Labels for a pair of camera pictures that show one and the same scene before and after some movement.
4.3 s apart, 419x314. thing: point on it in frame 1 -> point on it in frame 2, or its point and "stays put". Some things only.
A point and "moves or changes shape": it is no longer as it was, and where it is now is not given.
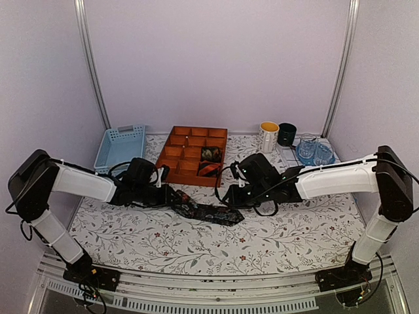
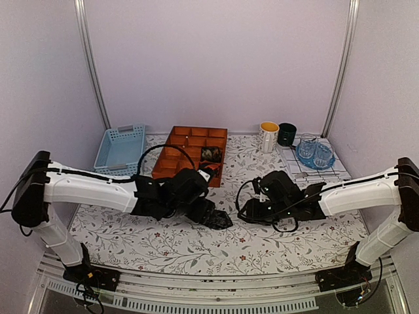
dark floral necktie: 184,204 moves or changes shape
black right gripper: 234,199 -> 253,213
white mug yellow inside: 268,131 stays put
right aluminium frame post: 353,22 stays put
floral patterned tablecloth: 317,236 stays put
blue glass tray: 314,153 stays put
